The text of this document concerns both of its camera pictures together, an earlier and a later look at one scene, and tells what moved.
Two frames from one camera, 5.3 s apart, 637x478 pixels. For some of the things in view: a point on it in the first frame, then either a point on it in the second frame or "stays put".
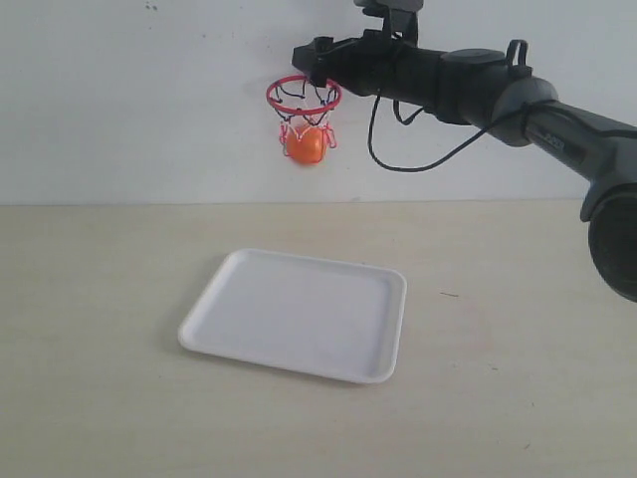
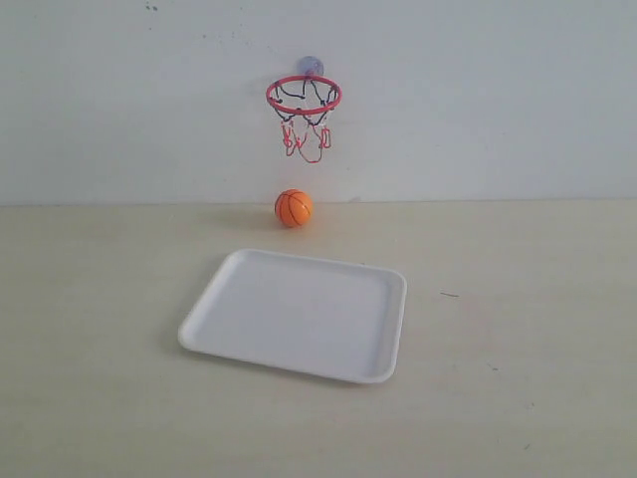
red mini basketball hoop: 301,104 stays put
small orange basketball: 308,148 to 294,207
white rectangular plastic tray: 304,314 stays put
